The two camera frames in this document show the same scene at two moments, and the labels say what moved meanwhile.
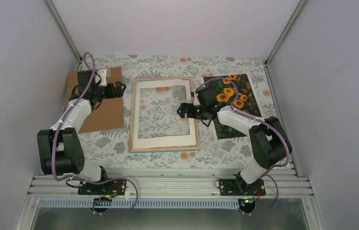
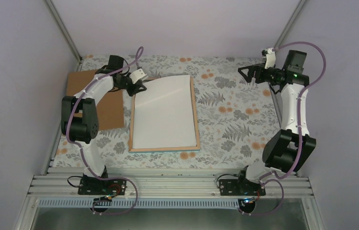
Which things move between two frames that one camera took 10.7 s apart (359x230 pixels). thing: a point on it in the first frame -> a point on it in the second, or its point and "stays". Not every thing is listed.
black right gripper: [190, 114] -> [258, 68]
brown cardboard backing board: [109, 114] stays
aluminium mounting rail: [285, 187] stays
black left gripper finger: [120, 88] -> [135, 88]
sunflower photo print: [237, 90] -> [163, 114]
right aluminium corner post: [300, 5] stays
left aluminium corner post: [64, 30] stays
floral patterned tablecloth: [111, 149] stays
